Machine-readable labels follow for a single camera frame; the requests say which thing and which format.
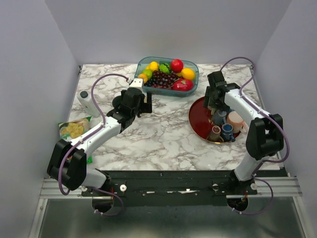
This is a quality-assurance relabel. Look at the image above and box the dark grey mug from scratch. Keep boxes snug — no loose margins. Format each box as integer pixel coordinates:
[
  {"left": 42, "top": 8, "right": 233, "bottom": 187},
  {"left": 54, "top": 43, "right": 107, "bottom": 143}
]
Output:
[{"left": 112, "top": 96, "right": 123, "bottom": 109}]

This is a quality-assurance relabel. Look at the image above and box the brown mug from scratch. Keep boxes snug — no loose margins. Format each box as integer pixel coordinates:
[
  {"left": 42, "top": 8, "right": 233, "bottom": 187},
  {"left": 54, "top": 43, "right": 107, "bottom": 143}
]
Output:
[{"left": 207, "top": 125, "right": 224, "bottom": 143}]

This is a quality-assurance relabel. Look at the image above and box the light green mug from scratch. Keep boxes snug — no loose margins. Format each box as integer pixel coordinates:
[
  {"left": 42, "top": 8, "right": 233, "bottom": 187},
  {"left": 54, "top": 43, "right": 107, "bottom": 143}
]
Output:
[{"left": 208, "top": 106, "right": 217, "bottom": 115}]

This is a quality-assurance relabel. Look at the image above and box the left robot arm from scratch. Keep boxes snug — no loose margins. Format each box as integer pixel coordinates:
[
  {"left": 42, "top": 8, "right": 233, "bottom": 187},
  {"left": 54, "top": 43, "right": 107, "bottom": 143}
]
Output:
[{"left": 47, "top": 88, "right": 152, "bottom": 196}]

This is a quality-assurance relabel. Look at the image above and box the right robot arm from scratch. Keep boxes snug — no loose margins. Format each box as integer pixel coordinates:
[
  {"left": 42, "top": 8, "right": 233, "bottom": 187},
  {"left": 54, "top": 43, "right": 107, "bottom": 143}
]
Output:
[{"left": 203, "top": 71, "right": 286, "bottom": 194}]

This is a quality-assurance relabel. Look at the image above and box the grey blue mug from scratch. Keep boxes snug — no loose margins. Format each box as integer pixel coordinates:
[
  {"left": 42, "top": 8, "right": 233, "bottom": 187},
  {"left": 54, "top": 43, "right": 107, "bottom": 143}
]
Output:
[{"left": 211, "top": 110, "right": 227, "bottom": 126}]

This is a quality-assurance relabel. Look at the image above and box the pink mug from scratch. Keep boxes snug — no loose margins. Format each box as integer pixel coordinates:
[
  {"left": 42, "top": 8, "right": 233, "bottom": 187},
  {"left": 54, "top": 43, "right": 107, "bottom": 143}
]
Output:
[{"left": 226, "top": 111, "right": 249, "bottom": 134}]

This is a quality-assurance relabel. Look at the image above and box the dark blue mug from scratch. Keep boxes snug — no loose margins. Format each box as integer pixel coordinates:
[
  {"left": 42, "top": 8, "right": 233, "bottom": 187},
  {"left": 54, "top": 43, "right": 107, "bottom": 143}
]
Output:
[{"left": 221, "top": 123, "right": 235, "bottom": 142}]

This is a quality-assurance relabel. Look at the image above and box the red grape bunch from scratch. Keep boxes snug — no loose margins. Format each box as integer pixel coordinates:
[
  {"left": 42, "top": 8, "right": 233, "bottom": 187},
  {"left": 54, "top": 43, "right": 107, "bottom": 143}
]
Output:
[{"left": 152, "top": 84, "right": 173, "bottom": 90}]

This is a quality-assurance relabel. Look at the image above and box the red round tray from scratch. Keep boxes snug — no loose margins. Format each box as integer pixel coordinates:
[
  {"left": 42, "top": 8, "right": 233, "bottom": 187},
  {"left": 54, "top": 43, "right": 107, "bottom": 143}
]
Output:
[{"left": 189, "top": 97, "right": 241, "bottom": 144}]

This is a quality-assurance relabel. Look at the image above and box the dark purple grape bunch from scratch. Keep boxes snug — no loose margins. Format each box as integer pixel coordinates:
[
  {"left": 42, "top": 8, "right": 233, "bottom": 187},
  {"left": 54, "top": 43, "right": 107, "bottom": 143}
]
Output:
[{"left": 145, "top": 71, "right": 181, "bottom": 87}]

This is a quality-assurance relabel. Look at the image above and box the orange mandarin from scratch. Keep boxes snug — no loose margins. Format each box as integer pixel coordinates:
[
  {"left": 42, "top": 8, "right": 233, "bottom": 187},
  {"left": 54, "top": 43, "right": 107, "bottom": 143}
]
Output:
[{"left": 138, "top": 73, "right": 148, "bottom": 84}]

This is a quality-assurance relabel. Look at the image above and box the green lime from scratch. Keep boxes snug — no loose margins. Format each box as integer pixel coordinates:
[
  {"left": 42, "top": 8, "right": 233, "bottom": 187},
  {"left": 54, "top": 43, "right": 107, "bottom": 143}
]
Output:
[{"left": 142, "top": 69, "right": 153, "bottom": 79}]

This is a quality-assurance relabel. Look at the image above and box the pink dragon fruit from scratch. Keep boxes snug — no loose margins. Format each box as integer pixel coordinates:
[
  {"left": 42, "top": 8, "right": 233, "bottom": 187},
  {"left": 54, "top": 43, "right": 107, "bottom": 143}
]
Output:
[{"left": 171, "top": 78, "right": 194, "bottom": 91}]

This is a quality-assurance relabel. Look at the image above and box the yellow lemon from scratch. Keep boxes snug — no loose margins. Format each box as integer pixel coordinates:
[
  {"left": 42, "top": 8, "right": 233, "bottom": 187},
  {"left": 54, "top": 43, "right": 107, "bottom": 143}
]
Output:
[{"left": 181, "top": 68, "right": 196, "bottom": 80}]

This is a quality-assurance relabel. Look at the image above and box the teal plastic fruit tub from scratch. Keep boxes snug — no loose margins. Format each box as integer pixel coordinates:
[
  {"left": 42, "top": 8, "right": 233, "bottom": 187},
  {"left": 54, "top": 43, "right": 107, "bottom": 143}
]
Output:
[{"left": 135, "top": 57, "right": 199, "bottom": 97}]

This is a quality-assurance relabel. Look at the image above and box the yellow pear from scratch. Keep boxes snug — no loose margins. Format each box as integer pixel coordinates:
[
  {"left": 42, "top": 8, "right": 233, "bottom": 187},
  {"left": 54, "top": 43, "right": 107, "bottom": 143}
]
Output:
[{"left": 145, "top": 61, "right": 159, "bottom": 72}]

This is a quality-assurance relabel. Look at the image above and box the green striped melon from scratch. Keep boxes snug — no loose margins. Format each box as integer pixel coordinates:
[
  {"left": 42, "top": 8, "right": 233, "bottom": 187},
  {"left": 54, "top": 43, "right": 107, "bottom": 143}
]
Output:
[{"left": 159, "top": 63, "right": 171, "bottom": 73}]

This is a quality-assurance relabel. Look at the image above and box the red apple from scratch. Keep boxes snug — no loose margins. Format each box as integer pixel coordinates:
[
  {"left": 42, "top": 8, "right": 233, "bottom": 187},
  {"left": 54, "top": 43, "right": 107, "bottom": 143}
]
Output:
[{"left": 170, "top": 59, "right": 184, "bottom": 73}]

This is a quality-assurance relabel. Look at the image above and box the white bottle black cap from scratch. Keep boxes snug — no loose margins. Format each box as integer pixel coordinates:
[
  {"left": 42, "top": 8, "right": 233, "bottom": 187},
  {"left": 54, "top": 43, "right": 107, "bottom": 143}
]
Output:
[{"left": 77, "top": 91, "right": 100, "bottom": 118}]

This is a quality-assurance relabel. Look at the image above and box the green chips bag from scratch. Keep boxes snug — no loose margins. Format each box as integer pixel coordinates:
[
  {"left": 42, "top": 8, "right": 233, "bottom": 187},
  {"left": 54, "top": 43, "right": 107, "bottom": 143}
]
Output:
[{"left": 58, "top": 116, "right": 94, "bottom": 165}]

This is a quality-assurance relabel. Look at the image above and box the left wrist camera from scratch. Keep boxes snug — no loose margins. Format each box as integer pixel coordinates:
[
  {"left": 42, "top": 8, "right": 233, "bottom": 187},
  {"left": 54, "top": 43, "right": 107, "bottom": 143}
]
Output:
[{"left": 129, "top": 78, "right": 144, "bottom": 90}]

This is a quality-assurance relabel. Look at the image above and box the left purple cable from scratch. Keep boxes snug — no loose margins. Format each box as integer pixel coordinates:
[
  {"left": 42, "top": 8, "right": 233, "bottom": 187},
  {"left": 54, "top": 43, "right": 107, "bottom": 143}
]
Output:
[{"left": 58, "top": 73, "right": 131, "bottom": 217}]

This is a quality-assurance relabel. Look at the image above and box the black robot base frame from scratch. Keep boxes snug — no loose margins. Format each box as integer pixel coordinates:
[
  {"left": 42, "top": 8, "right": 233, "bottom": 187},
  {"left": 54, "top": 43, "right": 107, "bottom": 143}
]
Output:
[{"left": 83, "top": 171, "right": 257, "bottom": 207}]

